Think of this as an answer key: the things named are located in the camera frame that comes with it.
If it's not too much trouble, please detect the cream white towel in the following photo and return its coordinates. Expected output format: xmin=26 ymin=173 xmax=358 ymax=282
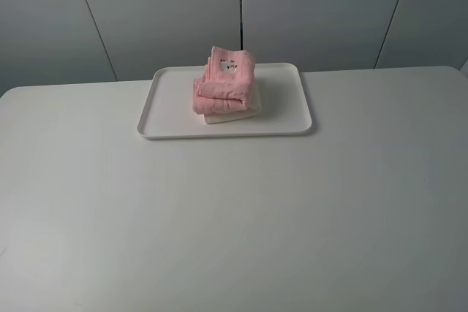
xmin=204 ymin=99 xmax=262 ymax=124

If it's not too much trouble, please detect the pink towel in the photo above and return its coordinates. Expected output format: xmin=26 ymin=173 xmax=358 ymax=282
xmin=192 ymin=46 xmax=256 ymax=115

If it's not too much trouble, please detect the white plastic tray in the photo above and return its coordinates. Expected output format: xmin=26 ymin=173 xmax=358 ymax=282
xmin=137 ymin=63 xmax=313 ymax=140

